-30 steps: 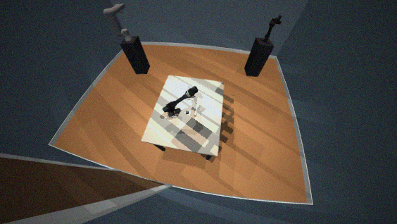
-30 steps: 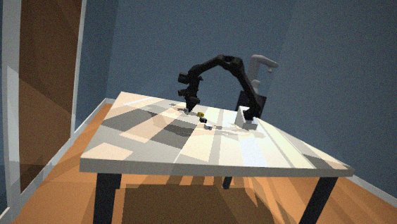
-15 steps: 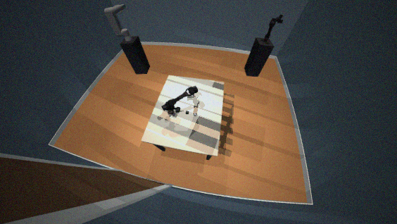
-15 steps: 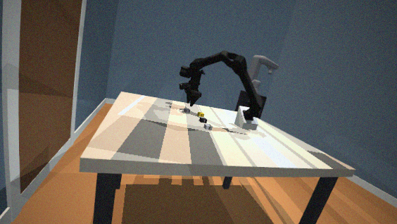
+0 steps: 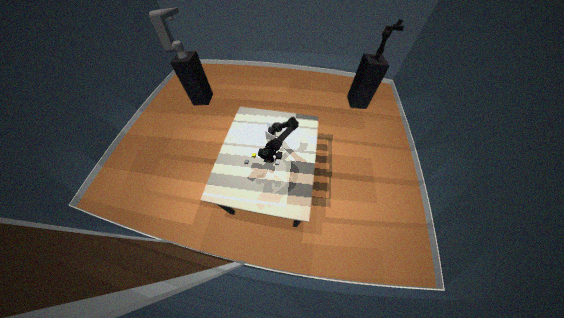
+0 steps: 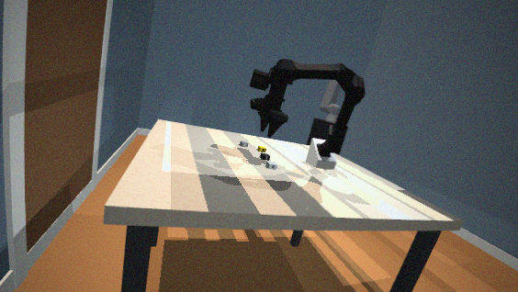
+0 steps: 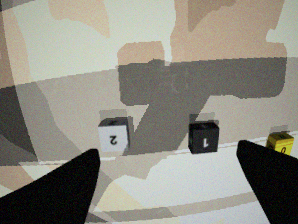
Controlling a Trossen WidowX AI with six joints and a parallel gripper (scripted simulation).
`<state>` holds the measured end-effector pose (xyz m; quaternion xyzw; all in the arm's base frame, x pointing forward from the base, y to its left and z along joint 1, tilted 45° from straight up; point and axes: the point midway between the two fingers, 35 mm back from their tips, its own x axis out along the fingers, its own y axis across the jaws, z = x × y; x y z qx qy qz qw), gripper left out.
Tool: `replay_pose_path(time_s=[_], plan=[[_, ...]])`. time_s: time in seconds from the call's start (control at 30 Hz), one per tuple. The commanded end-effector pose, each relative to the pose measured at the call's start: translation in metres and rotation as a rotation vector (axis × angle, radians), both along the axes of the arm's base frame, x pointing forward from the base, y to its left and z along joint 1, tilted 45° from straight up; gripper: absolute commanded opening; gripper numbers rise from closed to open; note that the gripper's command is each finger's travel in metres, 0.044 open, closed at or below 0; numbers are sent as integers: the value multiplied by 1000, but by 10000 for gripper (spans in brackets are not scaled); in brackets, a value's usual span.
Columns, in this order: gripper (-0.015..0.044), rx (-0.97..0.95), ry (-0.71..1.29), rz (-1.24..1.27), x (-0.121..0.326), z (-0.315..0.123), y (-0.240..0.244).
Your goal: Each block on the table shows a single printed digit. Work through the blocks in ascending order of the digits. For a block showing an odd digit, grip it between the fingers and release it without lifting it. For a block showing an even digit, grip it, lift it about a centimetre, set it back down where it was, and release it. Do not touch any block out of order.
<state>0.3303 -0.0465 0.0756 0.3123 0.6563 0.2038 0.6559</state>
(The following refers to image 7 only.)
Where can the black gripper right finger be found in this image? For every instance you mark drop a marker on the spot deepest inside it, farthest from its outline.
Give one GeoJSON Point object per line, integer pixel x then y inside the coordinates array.
{"type": "Point", "coordinates": [273, 176]}

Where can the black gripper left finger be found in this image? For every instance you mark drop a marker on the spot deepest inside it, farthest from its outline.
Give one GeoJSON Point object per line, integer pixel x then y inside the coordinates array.
{"type": "Point", "coordinates": [60, 197]}

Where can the yellow block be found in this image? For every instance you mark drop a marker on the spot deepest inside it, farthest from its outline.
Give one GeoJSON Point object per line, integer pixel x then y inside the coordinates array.
{"type": "Point", "coordinates": [281, 142]}

